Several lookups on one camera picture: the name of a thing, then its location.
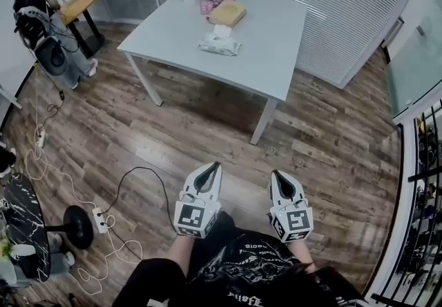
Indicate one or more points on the person's right forearm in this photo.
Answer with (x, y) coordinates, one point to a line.
(301, 255)

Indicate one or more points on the person's left forearm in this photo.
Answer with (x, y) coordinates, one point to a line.
(181, 250)

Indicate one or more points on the small white flower pot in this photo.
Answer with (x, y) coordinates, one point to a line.
(22, 251)

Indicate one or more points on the person's black printed T-shirt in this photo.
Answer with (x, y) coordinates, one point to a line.
(241, 264)

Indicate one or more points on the black marble table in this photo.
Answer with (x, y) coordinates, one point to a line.
(24, 223)

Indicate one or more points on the black metal railing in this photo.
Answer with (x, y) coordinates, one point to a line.
(414, 147)

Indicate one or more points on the round wooden table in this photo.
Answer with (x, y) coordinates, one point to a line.
(79, 2)

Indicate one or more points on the white power strip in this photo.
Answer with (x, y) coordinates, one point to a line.
(40, 136)
(100, 220)

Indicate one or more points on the white tissue packet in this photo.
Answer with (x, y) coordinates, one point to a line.
(218, 45)

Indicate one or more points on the pink paperback book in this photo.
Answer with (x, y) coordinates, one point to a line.
(207, 5)

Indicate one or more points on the tan hardcover book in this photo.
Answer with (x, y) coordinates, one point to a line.
(228, 11)

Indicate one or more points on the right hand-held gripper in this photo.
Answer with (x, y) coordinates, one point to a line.
(297, 223)

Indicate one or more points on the light grey square table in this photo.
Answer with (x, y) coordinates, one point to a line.
(193, 33)

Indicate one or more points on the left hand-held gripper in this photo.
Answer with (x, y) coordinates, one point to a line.
(188, 217)

